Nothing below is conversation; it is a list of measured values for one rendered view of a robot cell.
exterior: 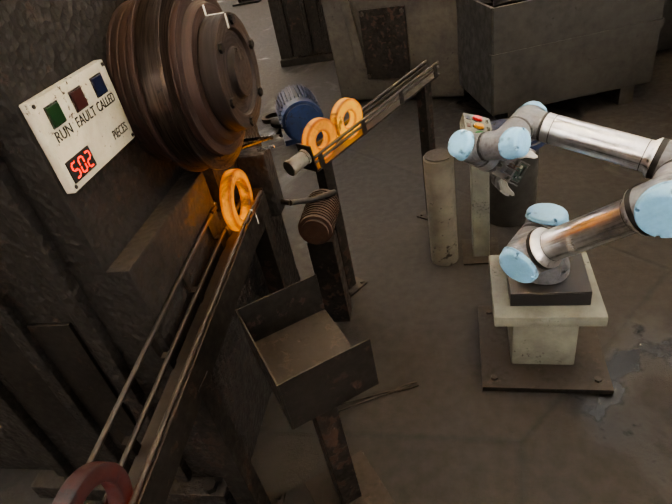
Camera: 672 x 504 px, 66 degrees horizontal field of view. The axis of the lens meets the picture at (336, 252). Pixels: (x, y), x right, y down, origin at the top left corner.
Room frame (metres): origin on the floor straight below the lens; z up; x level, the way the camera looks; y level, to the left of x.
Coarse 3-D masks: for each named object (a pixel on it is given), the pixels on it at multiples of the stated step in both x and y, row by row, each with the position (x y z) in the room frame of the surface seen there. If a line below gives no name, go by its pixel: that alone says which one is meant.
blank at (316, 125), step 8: (312, 120) 1.80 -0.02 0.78; (320, 120) 1.79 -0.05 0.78; (328, 120) 1.82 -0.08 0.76; (304, 128) 1.78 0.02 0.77; (312, 128) 1.76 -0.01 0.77; (320, 128) 1.79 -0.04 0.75; (328, 128) 1.81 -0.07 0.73; (304, 136) 1.76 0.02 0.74; (312, 136) 1.76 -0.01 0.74; (328, 136) 1.81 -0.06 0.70; (336, 136) 1.83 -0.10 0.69; (304, 144) 1.75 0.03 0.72; (312, 144) 1.75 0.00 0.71
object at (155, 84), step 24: (144, 0) 1.29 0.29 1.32; (168, 0) 1.28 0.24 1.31; (216, 0) 1.54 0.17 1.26; (144, 24) 1.23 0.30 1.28; (144, 48) 1.20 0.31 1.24; (144, 72) 1.18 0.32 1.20; (168, 72) 1.17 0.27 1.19; (144, 96) 1.17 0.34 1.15; (168, 96) 1.14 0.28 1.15; (168, 120) 1.16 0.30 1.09; (168, 144) 1.18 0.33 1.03; (192, 144) 1.16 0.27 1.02; (240, 144) 1.42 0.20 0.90; (216, 168) 1.24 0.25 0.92
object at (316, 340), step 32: (288, 288) 0.95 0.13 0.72; (256, 320) 0.92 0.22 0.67; (288, 320) 0.94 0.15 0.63; (320, 320) 0.94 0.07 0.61; (256, 352) 0.80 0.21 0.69; (288, 352) 0.86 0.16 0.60; (320, 352) 0.84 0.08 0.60; (352, 352) 0.72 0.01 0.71; (288, 384) 0.67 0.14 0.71; (320, 384) 0.69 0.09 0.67; (352, 384) 0.71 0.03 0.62; (288, 416) 0.66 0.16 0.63; (320, 416) 0.81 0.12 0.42; (320, 480) 0.90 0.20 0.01; (352, 480) 0.82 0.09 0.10
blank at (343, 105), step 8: (336, 104) 1.88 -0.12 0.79; (344, 104) 1.88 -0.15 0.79; (352, 104) 1.90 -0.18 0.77; (336, 112) 1.85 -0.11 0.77; (344, 112) 1.87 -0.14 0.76; (352, 112) 1.91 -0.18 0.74; (360, 112) 1.92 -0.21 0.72; (336, 120) 1.84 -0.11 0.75; (352, 120) 1.91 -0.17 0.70; (336, 128) 1.84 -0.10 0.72; (344, 128) 1.86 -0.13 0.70; (344, 136) 1.86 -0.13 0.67; (352, 136) 1.88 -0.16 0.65
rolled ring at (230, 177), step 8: (224, 176) 1.36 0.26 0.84; (232, 176) 1.35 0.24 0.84; (240, 176) 1.40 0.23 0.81; (224, 184) 1.33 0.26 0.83; (232, 184) 1.34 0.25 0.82; (240, 184) 1.43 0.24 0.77; (248, 184) 1.44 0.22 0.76; (224, 192) 1.31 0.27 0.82; (232, 192) 1.32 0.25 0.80; (240, 192) 1.43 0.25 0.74; (248, 192) 1.43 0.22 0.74; (224, 200) 1.30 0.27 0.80; (232, 200) 1.31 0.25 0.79; (240, 200) 1.43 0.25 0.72; (248, 200) 1.42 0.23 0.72; (224, 208) 1.29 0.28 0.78; (232, 208) 1.29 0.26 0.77; (248, 208) 1.40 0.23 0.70; (224, 216) 1.29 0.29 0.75; (232, 216) 1.28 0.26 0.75; (240, 216) 1.38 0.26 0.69; (232, 224) 1.29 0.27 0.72; (240, 224) 1.30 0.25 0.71
